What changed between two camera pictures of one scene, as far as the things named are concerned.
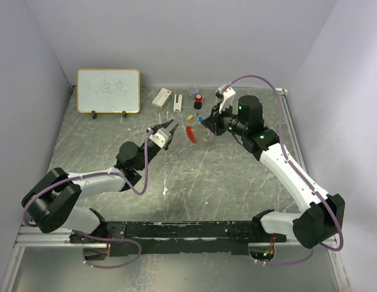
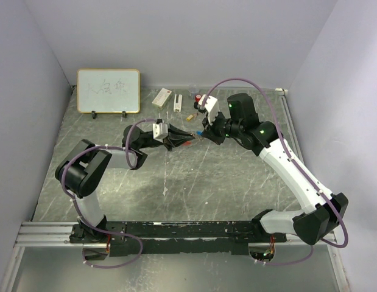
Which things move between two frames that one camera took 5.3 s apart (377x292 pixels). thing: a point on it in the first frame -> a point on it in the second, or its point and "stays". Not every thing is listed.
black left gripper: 172,133 -> 176,137
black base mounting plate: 178,238 stays
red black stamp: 198,104 stays
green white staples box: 161,98 stays
